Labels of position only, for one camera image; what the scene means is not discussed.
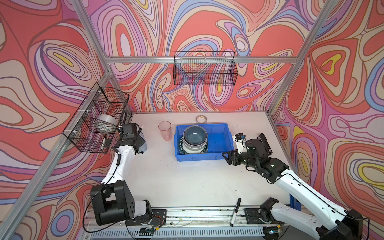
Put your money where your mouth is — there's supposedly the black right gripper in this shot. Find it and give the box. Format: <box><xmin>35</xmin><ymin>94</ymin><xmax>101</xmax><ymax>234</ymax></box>
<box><xmin>221</xmin><ymin>148</ymin><xmax>258</xmax><ymax>169</ymax></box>

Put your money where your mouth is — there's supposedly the white plate green lettered rim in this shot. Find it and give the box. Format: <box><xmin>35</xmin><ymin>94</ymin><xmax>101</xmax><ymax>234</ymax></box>
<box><xmin>178</xmin><ymin>136</ymin><xmax>209</xmax><ymax>155</ymax></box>

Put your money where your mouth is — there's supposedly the grey purple bowl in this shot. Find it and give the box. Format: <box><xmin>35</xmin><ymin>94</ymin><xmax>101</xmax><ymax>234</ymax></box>
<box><xmin>183</xmin><ymin>142</ymin><xmax>208</xmax><ymax>151</ymax></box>

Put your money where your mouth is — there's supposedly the dark blue ceramic bowl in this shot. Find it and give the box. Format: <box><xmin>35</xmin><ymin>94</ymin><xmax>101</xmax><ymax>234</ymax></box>
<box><xmin>183</xmin><ymin>125</ymin><xmax>208</xmax><ymax>146</ymax></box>

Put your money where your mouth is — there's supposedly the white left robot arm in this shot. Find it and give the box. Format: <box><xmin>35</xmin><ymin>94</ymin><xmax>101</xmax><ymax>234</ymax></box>
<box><xmin>91</xmin><ymin>123</ymin><xmax>154</xmax><ymax>226</ymax></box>

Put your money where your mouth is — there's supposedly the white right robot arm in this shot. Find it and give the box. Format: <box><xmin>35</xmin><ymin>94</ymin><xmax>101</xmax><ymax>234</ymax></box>
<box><xmin>222</xmin><ymin>134</ymin><xmax>364</xmax><ymax>240</ymax></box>

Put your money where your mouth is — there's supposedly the blue plastic bin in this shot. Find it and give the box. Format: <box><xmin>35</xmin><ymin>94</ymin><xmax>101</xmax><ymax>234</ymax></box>
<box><xmin>174</xmin><ymin>123</ymin><xmax>234</xmax><ymax>162</ymax></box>

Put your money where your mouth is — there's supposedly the black stapler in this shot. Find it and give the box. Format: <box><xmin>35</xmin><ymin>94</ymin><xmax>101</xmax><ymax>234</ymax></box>
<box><xmin>258</xmin><ymin>133</ymin><xmax>273</xmax><ymax>156</ymax></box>

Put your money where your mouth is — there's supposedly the clear grey plastic cup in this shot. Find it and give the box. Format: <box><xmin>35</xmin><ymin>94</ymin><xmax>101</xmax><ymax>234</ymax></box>
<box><xmin>139</xmin><ymin>133</ymin><xmax>148</xmax><ymax>153</ymax></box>

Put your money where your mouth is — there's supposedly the marker in left basket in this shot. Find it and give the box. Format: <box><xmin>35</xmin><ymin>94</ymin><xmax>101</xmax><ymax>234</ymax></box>
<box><xmin>100</xmin><ymin>134</ymin><xmax>107</xmax><ymax>151</ymax></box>

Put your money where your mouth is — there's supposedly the white tape roll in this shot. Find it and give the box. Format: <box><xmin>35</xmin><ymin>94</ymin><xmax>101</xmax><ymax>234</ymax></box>
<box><xmin>95</xmin><ymin>114</ymin><xmax>118</xmax><ymax>133</ymax></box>

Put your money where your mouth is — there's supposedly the pink translucent cup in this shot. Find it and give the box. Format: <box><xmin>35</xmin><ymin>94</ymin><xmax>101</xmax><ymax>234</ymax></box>
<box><xmin>158</xmin><ymin>121</ymin><xmax>172</xmax><ymax>141</ymax></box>

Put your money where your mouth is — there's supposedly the blue handheld device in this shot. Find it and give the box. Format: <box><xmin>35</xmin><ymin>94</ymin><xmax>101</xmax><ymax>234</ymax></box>
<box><xmin>290</xmin><ymin>195</ymin><xmax>302</xmax><ymax>211</ymax></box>

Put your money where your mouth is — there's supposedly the black wire basket left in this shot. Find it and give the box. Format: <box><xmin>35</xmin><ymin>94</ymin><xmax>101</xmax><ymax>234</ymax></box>
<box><xmin>63</xmin><ymin>83</ymin><xmax>129</xmax><ymax>154</ymax></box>

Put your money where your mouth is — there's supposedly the black wire basket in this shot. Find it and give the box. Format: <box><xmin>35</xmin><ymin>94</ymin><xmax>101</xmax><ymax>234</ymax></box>
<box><xmin>173</xmin><ymin>50</ymin><xmax>238</xmax><ymax>86</ymax></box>
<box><xmin>63</xmin><ymin>83</ymin><xmax>129</xmax><ymax>154</ymax></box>

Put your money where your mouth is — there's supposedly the black marker on rail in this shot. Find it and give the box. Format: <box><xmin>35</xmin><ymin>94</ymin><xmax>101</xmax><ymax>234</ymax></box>
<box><xmin>230</xmin><ymin>198</ymin><xmax>242</xmax><ymax>227</ymax></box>

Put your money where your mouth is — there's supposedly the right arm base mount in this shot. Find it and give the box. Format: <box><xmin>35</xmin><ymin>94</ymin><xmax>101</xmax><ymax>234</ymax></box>
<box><xmin>241</xmin><ymin>198</ymin><xmax>282</xmax><ymax>225</ymax></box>

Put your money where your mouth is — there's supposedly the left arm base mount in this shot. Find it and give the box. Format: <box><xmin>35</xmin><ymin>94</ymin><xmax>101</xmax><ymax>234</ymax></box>
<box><xmin>126</xmin><ymin>209</ymin><xmax>167</xmax><ymax>228</ymax></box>

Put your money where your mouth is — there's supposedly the black wire basket back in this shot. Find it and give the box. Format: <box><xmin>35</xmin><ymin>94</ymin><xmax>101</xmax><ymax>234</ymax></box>
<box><xmin>173</xmin><ymin>50</ymin><xmax>238</xmax><ymax>86</ymax></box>

